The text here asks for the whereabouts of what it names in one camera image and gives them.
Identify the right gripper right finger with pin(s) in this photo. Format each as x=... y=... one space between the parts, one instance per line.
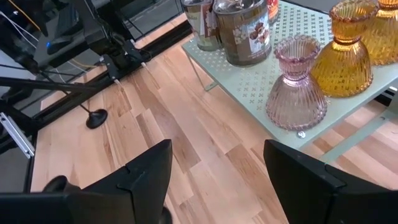
x=295 y=186

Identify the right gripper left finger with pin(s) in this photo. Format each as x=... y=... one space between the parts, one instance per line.
x=146 y=180

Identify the black metal candlestick holder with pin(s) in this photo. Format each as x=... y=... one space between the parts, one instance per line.
x=97 y=119

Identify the pink glass candle holder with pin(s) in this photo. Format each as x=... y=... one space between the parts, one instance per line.
x=295 y=102

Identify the amber glass candle holder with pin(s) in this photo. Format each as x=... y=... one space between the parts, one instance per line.
x=384 y=40
x=342 y=71

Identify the candle tin brown label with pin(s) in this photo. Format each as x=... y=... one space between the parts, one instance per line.
x=236 y=40

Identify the candle tin white green label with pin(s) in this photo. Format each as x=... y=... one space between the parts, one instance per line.
x=197 y=31

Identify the candle tin orange label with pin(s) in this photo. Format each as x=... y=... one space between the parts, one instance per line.
x=273 y=9

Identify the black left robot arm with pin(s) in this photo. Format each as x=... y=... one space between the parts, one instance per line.
x=109 y=49

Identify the mint perforated metal shelf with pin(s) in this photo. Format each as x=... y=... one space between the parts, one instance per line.
x=255 y=84

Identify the silver metal bracket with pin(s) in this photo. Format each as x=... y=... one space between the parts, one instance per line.
x=17 y=135

